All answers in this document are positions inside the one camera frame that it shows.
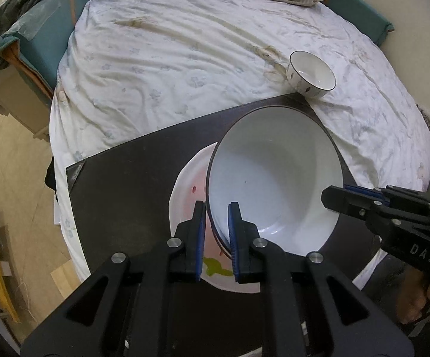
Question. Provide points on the dark green cloth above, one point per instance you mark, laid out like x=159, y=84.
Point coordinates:
x=10, y=11

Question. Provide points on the person's right hand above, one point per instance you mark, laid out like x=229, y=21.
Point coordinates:
x=412, y=293

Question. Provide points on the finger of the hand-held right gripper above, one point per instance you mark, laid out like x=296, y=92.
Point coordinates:
x=365, y=189
x=345, y=200

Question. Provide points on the wooden plank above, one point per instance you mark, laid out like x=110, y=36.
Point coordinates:
x=66, y=277

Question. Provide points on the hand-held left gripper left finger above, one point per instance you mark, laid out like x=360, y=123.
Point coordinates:
x=200, y=245

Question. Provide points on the white floral bedsheet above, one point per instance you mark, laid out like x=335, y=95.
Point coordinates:
x=162, y=63

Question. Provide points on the beige cabinet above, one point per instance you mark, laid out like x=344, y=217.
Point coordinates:
x=17, y=96

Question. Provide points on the pink strawberry plate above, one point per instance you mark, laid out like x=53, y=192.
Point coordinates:
x=185, y=200

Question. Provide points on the black board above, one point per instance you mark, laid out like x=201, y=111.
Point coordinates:
x=133, y=178

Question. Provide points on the black object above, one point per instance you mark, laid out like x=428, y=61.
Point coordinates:
x=50, y=174

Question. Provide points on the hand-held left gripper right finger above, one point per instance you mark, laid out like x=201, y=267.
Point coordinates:
x=232, y=241

